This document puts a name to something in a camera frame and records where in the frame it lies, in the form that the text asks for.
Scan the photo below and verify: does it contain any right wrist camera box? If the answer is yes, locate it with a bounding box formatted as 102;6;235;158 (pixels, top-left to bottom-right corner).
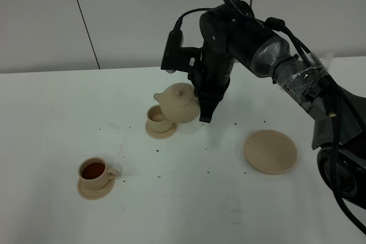
161;29;201;73

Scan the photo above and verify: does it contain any near tan cup saucer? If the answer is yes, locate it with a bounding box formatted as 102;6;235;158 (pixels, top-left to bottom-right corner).
77;179;115;201

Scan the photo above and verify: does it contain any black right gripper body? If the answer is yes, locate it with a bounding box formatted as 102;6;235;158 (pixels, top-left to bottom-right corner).
193;41;234;90

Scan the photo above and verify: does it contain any far tan cup saucer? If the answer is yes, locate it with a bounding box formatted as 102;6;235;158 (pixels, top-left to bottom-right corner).
145;121;177;139

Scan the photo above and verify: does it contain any tan teapot saucer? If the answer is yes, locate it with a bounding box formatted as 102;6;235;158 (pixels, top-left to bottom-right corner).
244;130;297;175

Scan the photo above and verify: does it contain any far tan teacup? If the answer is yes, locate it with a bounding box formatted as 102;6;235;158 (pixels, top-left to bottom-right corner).
147;105;172;133

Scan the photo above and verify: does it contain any tan cup saucer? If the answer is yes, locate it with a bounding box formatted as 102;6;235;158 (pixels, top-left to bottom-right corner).
77;179;115;201
145;121;177;139

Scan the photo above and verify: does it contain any tan ceramic teapot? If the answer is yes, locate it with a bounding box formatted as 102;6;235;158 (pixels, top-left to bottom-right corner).
153;83;200;124

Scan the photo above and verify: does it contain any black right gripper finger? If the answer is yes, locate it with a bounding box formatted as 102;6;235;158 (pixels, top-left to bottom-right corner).
198;83;229;123
188;66;204;98

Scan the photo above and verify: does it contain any black camera cable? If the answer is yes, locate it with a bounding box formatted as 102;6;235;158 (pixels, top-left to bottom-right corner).
174;7;366;236

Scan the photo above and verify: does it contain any near tan teacup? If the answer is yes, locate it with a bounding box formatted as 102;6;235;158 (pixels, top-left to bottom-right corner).
78;157;120;190

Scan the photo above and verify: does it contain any tan teacup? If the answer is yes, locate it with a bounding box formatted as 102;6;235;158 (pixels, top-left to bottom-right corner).
147;105;172;133
78;157;120;190

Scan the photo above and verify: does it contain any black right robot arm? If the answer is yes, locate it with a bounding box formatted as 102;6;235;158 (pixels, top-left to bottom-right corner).
189;0;365;207

